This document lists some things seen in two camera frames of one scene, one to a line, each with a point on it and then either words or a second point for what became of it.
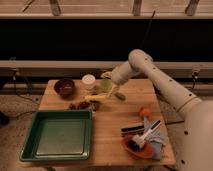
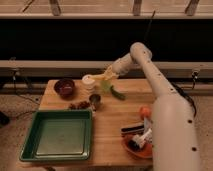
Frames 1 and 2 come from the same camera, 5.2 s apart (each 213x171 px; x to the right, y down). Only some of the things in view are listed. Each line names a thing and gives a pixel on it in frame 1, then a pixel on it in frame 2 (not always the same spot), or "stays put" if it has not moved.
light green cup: x=106 y=84 stays put
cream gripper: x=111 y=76 → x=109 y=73
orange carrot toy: x=145 y=112 stays put
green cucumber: x=120 y=96 stays put
